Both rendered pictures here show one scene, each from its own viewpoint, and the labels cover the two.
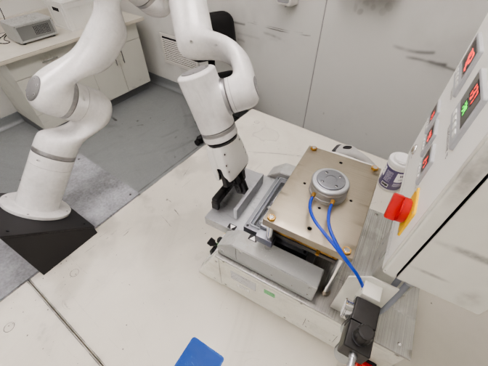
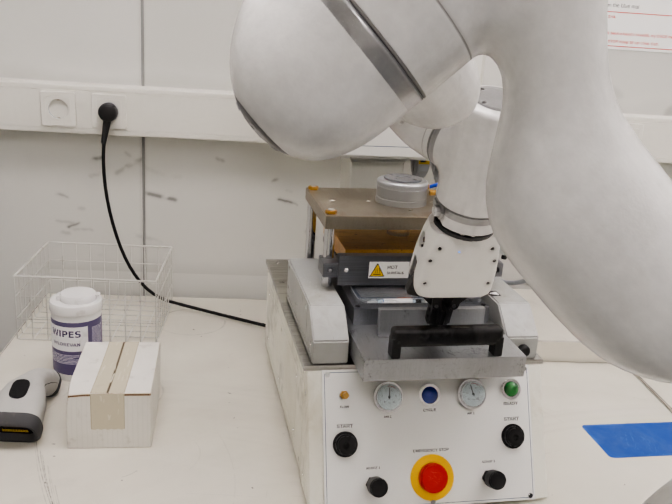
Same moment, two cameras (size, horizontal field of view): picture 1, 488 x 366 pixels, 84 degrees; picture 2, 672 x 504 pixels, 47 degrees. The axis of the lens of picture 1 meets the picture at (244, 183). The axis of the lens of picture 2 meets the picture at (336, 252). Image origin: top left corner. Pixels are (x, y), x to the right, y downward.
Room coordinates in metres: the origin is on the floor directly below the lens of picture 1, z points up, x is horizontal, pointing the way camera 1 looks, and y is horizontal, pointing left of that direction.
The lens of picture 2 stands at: (1.25, 0.63, 1.39)
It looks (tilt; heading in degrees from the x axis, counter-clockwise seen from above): 17 degrees down; 228
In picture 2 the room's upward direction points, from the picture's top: 4 degrees clockwise
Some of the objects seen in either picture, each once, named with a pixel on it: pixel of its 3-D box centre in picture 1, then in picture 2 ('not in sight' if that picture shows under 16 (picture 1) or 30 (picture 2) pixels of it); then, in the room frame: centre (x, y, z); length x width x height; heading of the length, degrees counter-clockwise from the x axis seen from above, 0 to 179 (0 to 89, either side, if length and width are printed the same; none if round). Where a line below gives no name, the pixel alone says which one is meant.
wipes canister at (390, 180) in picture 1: (395, 171); (77, 332); (0.76, -0.58, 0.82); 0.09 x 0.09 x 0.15
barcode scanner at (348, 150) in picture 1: (356, 157); (28, 393); (0.88, -0.48, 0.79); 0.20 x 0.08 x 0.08; 54
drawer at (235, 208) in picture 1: (272, 209); (414, 314); (0.46, -0.08, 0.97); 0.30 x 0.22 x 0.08; 61
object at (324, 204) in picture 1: (335, 210); (406, 212); (0.37, -0.20, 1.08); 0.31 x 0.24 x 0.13; 151
